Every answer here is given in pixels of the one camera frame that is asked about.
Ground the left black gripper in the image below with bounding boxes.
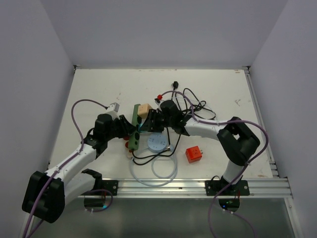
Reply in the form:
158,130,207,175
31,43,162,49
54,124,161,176
105,115,137,141

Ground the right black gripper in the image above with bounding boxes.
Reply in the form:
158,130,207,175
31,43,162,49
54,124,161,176
140,109,174,132

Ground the green power strip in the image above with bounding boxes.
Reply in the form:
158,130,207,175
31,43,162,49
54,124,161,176
128,104,142,151

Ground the orange cube adapter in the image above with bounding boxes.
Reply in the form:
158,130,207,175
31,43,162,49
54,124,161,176
137,104,152,119

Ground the blue round socket base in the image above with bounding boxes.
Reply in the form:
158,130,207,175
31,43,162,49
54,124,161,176
147,133,168,153

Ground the beige red power strip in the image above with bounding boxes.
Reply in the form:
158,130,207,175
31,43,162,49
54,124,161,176
123,136,133,159

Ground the red cube socket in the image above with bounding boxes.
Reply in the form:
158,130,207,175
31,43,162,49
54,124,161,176
185,146,203,164

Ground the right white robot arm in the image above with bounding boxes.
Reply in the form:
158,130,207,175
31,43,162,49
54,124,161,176
140,100,260,195

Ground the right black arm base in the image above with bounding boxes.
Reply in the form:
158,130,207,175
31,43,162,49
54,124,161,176
205,176,250,196

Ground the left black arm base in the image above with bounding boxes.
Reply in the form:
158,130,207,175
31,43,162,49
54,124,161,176
82,180,119,196

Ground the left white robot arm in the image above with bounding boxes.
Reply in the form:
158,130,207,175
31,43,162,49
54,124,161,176
22,114,138,223

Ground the black three-pin plug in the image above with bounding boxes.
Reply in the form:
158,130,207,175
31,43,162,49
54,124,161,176
171,81,179,90

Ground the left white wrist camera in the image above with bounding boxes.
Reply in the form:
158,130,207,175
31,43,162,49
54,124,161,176
106,103,120,119

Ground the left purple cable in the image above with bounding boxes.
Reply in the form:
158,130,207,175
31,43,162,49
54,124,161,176
22,99,109,238

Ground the aluminium front rail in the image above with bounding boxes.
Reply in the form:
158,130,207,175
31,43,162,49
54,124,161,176
32,177,294,199

